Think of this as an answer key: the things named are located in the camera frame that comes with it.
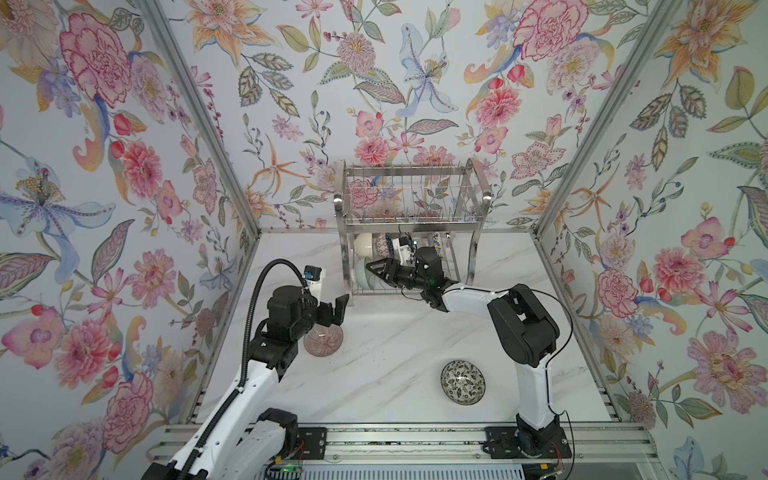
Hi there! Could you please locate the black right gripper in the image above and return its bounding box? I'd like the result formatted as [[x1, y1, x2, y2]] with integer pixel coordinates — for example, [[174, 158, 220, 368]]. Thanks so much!
[[368, 259, 430, 293]]

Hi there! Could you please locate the blue geometric red bowl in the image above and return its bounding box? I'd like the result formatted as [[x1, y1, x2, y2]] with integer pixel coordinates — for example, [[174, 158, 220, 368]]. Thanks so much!
[[374, 233, 395, 258]]

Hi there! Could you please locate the cream white bowl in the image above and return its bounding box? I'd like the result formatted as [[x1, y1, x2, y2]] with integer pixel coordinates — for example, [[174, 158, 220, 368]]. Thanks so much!
[[353, 233, 375, 259]]

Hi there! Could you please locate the pink striped bowl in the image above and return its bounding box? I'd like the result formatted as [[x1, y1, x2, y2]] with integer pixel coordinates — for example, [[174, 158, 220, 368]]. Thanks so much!
[[303, 325, 344, 358]]

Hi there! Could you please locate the stainless steel dish rack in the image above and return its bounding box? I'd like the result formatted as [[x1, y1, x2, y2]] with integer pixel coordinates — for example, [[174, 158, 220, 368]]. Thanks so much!
[[333, 158, 492, 295]]

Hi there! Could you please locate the blue yellow patterned bowl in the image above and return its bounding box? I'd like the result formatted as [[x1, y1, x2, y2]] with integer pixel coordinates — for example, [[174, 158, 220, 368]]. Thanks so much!
[[429, 232, 444, 257]]

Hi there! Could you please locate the black white floral bowl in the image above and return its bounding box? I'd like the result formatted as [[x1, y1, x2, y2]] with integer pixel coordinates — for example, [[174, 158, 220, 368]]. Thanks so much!
[[440, 360, 486, 406]]

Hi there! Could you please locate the pale green bowl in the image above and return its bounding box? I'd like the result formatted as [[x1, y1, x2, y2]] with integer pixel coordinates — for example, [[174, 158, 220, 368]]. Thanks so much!
[[355, 257, 377, 290]]

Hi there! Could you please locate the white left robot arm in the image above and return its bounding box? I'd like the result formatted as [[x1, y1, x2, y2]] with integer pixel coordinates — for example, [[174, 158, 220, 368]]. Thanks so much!
[[143, 286, 350, 479]]

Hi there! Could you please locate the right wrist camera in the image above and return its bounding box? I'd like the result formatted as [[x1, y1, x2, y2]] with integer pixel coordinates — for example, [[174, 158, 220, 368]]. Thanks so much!
[[393, 235, 415, 265]]

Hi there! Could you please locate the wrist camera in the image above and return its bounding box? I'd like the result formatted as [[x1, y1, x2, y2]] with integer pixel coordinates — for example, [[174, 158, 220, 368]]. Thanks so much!
[[393, 235, 415, 265], [304, 265, 325, 300]]

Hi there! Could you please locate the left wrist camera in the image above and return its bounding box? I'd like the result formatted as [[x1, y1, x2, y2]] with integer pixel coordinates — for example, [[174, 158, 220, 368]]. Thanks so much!
[[304, 265, 325, 300]]

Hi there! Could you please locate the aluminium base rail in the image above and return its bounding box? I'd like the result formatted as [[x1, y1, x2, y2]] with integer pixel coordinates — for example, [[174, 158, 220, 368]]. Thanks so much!
[[299, 421, 659, 465]]

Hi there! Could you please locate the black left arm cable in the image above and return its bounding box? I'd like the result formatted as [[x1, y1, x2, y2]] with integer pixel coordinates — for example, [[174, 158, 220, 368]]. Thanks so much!
[[173, 258, 307, 480]]

